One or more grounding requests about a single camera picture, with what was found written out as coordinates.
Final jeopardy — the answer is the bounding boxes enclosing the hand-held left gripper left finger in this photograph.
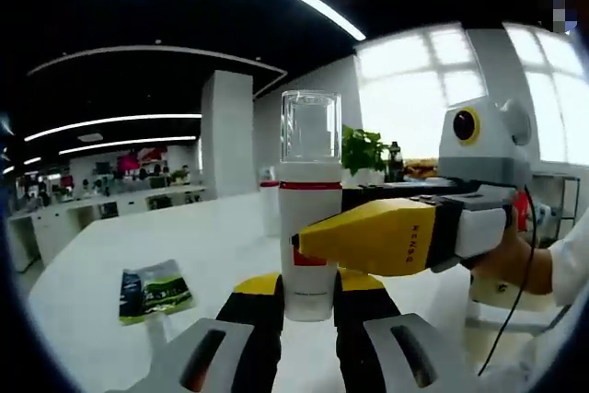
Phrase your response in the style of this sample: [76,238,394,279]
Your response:
[106,272,285,393]

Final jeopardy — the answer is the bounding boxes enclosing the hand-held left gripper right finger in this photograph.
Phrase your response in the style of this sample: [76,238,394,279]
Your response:
[334,267,471,393]

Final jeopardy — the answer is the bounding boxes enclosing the green skincare packet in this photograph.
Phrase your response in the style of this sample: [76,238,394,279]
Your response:
[118,258,196,327]

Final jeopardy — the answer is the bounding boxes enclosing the white skincare bottle clear cap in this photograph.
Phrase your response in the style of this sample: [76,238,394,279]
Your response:
[275,90,345,323]

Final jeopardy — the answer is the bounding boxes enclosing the white skincare bottle red collar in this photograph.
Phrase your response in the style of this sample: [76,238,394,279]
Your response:
[257,166,283,238]

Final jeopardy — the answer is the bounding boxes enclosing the dark bottle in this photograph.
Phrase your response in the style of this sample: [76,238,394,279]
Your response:
[388,140,407,182]

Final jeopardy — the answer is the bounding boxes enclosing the person's right hand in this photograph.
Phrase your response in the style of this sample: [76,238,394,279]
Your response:
[472,225,553,295]

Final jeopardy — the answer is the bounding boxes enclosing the brown yellow object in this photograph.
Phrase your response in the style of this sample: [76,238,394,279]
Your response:
[404,156,439,179]

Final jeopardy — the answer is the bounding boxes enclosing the potted green plant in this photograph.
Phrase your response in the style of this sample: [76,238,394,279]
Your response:
[340,124,393,188]

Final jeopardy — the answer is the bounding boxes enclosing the red object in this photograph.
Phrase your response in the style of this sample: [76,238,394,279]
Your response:
[512,188,531,234]

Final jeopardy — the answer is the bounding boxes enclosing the bright window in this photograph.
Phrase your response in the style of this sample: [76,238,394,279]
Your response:
[503,19,589,165]
[357,27,489,167]

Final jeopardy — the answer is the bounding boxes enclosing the long white office counter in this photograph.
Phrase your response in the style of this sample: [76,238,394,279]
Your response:
[7,183,208,272]

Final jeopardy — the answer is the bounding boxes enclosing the wide white pillar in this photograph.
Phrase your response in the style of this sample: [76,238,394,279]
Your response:
[201,69,255,201]

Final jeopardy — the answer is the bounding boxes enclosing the straight ceiling light strip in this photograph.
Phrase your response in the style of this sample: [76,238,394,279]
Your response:
[58,134,198,156]
[23,112,203,144]

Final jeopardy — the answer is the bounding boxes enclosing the metal wire rack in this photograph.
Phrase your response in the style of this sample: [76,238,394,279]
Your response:
[532,170,582,249]

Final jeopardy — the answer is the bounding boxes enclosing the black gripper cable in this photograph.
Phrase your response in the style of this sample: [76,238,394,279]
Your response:
[478,183,537,378]

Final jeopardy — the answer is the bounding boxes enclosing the pink red wall banner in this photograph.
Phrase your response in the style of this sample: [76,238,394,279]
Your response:
[114,146,169,174]

